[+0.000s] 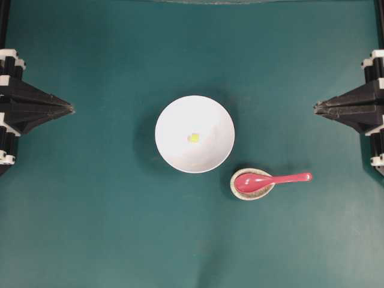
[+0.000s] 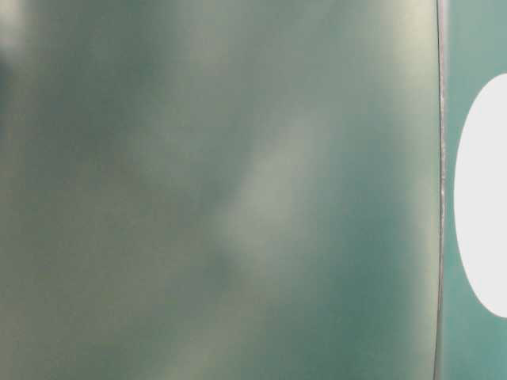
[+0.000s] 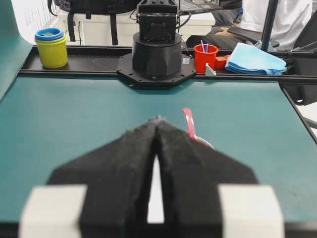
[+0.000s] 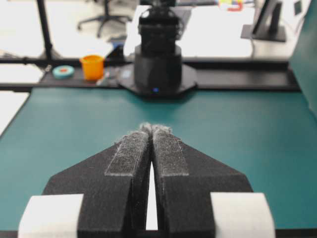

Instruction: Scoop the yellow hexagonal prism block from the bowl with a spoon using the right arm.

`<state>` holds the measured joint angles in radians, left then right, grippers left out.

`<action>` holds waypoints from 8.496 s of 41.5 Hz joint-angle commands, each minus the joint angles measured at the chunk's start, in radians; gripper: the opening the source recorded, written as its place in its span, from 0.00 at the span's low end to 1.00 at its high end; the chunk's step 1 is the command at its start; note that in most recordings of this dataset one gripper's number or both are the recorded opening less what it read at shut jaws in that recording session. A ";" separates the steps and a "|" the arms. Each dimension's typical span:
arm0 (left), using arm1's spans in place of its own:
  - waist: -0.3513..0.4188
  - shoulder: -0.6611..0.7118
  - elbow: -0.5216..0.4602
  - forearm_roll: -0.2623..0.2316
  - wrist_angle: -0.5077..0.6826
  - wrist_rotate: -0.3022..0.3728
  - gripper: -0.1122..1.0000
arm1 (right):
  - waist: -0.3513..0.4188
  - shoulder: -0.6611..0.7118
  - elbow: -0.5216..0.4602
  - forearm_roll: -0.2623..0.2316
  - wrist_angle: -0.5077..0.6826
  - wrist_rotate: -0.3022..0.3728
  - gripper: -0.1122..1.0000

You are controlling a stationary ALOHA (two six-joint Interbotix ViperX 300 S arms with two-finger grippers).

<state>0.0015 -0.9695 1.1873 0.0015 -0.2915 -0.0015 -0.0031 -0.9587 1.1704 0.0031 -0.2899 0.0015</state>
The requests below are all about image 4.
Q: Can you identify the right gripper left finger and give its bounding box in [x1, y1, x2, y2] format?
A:
[18, 123, 152, 238]

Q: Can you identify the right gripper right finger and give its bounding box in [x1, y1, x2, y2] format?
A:
[152, 125, 275, 238]

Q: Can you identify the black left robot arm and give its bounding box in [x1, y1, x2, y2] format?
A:
[117, 0, 197, 98]

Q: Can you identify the orange plastic cup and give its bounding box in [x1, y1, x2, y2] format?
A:
[80, 55, 104, 81]

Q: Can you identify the teal tape roll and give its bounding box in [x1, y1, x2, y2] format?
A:
[53, 65, 75, 79]

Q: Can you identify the black tripod pole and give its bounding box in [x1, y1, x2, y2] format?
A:
[0, 0, 65, 65]

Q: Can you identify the black office chair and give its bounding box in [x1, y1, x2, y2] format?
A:
[77, 0, 132, 38]

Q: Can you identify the black monitor stand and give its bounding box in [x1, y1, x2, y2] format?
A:
[241, 0, 286, 43]

